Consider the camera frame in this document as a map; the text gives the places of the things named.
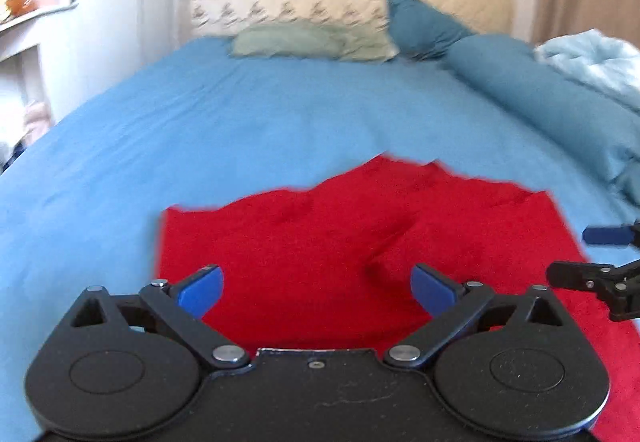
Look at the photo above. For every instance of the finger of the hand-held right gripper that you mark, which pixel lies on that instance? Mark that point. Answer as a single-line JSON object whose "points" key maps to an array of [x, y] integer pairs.
{"points": [[606, 236], [585, 277]]}

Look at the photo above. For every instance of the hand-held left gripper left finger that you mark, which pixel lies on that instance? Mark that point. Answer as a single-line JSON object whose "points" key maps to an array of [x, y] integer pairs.
{"points": [[202, 293]]}

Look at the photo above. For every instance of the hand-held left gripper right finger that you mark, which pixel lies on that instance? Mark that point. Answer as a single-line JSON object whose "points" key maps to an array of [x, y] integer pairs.
{"points": [[431, 294]]}

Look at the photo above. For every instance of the red garment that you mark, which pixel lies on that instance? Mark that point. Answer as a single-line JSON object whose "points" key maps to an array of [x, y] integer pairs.
{"points": [[340, 242]]}

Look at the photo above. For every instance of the teal rolled duvet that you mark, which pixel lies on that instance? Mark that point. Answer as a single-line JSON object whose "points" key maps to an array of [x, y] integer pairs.
{"points": [[540, 91]]}

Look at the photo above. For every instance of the light blue fluffy blanket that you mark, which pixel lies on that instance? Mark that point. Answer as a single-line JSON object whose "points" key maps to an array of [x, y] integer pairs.
{"points": [[595, 59]]}

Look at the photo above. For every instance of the teal pillow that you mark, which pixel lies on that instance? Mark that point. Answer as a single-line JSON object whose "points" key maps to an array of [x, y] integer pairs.
{"points": [[425, 26]]}

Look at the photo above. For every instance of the pale green pillow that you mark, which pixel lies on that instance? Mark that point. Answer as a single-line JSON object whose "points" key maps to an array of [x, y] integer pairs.
{"points": [[300, 41]]}

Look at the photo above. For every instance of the white wardrobe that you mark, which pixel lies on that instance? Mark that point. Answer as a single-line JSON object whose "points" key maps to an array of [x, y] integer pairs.
{"points": [[100, 21]]}

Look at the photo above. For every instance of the orange toy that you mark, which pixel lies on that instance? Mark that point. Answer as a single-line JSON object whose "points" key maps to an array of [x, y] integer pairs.
{"points": [[21, 1]]}

